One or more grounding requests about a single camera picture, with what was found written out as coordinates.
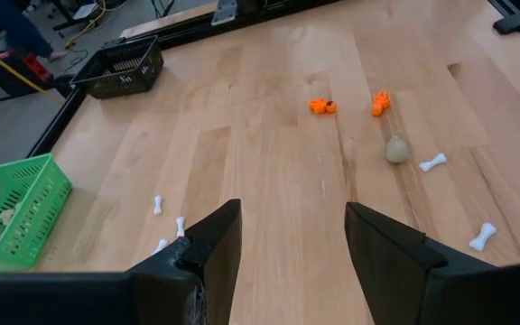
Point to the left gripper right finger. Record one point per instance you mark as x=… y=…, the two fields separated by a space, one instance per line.
x=445 y=298

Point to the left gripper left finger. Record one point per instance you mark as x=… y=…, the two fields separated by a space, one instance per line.
x=106 y=298

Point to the beige plastic skull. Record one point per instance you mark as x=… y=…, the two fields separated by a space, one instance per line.
x=7 y=216
x=397 y=150

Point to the orange pumpkin-head skeleton figure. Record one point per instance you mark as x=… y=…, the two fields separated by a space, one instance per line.
x=322 y=106
x=379 y=104

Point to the green plastic basket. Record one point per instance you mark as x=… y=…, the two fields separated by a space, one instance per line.
x=39 y=212

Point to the black plastic basket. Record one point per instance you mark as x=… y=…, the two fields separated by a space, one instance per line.
x=106 y=86

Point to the red device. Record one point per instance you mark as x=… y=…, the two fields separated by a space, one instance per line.
x=36 y=67

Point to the white box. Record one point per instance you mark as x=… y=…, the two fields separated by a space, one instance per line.
x=84 y=10

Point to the person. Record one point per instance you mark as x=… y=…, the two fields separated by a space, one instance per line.
x=16 y=22

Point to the silver metal mounting plate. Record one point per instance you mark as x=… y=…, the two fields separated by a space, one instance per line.
x=224 y=11

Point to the black table frame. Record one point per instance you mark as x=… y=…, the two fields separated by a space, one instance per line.
x=57 y=126

